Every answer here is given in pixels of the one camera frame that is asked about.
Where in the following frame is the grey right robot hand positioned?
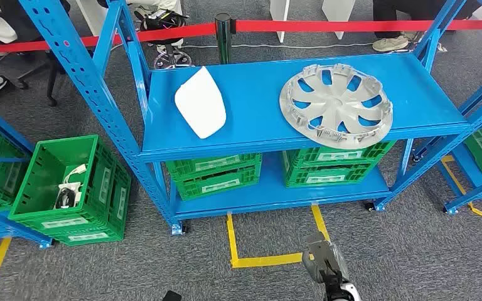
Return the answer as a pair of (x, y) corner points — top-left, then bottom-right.
(302, 232), (350, 285)

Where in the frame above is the grey plastic wheel cover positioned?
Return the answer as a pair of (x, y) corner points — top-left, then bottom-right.
(279, 63), (394, 151)

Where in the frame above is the white plastic panel part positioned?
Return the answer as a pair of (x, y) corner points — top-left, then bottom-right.
(174, 66), (227, 140)

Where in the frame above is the red barrier belt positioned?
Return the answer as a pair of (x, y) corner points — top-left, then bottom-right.
(0, 23), (218, 55)
(235, 19), (482, 33)

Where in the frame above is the white table leg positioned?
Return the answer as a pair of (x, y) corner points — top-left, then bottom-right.
(269, 0), (291, 44)
(322, 0), (356, 40)

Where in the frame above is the smartphone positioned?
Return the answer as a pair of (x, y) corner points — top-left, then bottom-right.
(146, 9), (172, 23)

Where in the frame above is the open green plastic crate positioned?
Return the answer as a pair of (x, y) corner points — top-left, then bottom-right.
(8, 134), (132, 235)

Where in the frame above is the black office chair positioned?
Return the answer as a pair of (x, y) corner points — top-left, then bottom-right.
(0, 0), (72, 108)

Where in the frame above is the white board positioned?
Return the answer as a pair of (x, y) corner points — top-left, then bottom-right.
(74, 0), (109, 37)

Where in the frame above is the black stanchion post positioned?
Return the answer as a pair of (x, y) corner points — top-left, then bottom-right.
(215, 12), (237, 65)

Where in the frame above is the bagged black cable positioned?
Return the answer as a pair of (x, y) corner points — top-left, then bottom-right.
(53, 182), (83, 210)

